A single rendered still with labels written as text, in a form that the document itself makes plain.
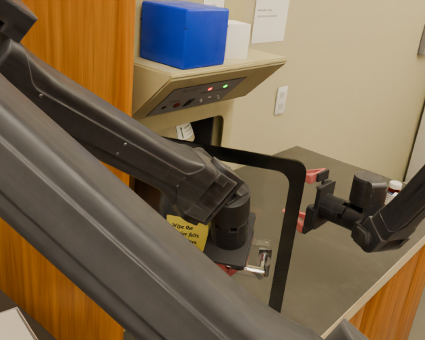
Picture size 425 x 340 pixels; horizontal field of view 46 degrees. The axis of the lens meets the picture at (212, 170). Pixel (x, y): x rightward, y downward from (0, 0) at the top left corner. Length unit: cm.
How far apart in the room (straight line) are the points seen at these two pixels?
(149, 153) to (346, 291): 90
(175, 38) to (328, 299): 76
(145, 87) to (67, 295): 43
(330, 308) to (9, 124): 107
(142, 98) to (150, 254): 58
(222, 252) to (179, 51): 31
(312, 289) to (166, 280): 108
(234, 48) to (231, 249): 36
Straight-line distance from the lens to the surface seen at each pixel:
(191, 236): 90
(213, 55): 83
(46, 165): 26
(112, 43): 72
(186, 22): 77
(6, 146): 27
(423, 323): 301
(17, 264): 114
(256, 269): 85
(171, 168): 55
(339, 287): 135
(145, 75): 80
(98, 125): 46
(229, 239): 75
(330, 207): 110
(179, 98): 86
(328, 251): 148
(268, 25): 191
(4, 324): 110
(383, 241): 100
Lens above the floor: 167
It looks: 23 degrees down
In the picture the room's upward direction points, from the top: 6 degrees clockwise
